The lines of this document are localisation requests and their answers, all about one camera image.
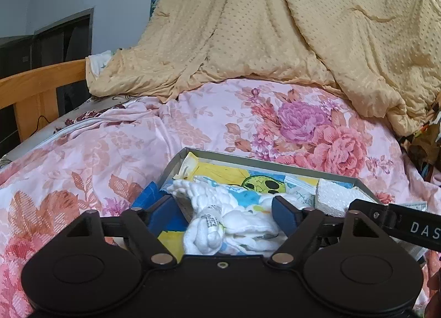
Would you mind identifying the white fluffy towel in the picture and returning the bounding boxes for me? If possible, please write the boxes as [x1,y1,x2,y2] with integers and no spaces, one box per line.
[170,180,318,257]

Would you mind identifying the yellow dotted blanket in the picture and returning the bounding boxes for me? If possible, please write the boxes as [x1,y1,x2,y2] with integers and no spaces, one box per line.
[85,0,441,134]

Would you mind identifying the black cable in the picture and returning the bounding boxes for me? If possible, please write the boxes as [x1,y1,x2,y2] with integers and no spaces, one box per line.
[34,116,52,133]

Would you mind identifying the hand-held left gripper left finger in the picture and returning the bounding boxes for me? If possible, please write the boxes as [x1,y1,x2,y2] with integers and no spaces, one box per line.
[58,195,180,266]

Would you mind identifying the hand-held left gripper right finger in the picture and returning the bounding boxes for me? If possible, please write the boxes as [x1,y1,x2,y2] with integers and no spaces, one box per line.
[268,197,388,266]

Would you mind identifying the pink floral bedsheet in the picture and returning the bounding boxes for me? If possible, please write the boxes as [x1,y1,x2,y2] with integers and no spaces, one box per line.
[0,77,441,318]

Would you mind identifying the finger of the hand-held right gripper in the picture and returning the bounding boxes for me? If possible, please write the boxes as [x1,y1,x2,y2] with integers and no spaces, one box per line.
[349,199,396,228]

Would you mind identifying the cream fabric piece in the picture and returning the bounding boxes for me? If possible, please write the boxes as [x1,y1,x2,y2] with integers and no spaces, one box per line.
[174,153,200,181]

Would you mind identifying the white rolled sock with label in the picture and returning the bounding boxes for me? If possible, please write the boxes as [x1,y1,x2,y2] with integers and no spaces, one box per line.
[184,204,224,257]

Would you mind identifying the colourful patterned brown garment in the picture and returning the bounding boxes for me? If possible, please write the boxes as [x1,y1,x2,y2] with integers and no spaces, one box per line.
[401,112,441,181]

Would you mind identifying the white foam block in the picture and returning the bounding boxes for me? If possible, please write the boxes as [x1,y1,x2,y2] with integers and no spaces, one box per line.
[315,178,362,217]

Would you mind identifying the dark cabinet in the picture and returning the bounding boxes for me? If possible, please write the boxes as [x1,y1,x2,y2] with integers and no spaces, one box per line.
[0,8,94,146]

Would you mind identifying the wooden bed frame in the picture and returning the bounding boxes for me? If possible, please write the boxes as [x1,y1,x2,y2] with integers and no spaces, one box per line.
[0,59,91,143]

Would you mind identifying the cartoon print towel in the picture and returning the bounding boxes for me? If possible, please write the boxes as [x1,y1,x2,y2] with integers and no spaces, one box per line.
[131,163,321,263]

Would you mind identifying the white cloth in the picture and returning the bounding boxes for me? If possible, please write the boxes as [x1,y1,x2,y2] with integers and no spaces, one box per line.
[86,50,114,74]

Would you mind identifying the grey box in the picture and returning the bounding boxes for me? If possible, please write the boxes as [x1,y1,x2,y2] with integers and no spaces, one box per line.
[157,147,384,263]

